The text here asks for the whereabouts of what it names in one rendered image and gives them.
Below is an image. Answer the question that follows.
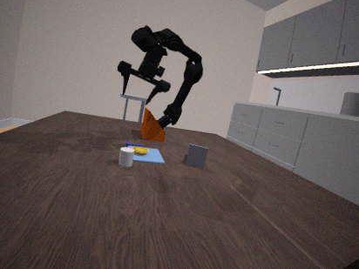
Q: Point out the light blue flat mat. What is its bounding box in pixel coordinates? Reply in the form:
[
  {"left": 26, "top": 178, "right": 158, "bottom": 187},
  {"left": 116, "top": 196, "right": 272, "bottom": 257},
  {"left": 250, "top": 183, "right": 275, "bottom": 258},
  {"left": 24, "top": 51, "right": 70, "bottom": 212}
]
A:
[{"left": 132, "top": 148, "right": 165, "bottom": 164}]

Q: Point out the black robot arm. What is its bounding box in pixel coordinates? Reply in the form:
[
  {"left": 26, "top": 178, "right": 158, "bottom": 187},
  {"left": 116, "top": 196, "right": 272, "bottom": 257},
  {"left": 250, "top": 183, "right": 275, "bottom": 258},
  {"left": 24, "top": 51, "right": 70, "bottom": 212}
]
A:
[{"left": 132, "top": 25, "right": 203, "bottom": 129}]

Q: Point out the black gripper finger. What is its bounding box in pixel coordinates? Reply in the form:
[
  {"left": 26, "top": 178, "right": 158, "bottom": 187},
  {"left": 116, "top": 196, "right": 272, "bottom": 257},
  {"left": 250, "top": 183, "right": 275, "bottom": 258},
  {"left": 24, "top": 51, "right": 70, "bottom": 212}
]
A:
[
  {"left": 121, "top": 71, "right": 130, "bottom": 96},
  {"left": 145, "top": 86, "right": 164, "bottom": 104}
]

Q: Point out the white cylinder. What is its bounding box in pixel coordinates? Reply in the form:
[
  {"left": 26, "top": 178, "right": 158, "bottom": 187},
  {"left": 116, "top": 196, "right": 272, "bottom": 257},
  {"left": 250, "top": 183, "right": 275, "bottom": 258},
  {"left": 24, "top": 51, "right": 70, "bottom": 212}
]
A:
[{"left": 119, "top": 147, "right": 134, "bottom": 167}]

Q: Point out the yellow plate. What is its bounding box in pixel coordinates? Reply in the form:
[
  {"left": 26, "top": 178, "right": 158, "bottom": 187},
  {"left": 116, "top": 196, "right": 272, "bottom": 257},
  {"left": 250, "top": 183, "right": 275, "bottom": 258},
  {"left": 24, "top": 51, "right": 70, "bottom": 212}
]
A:
[{"left": 132, "top": 147, "right": 149, "bottom": 155}]

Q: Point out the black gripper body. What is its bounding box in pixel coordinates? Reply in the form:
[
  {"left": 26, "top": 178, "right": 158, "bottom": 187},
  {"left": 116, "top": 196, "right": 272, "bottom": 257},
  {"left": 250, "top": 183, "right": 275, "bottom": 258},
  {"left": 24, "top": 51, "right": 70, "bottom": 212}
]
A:
[{"left": 118, "top": 55, "right": 171, "bottom": 92}]

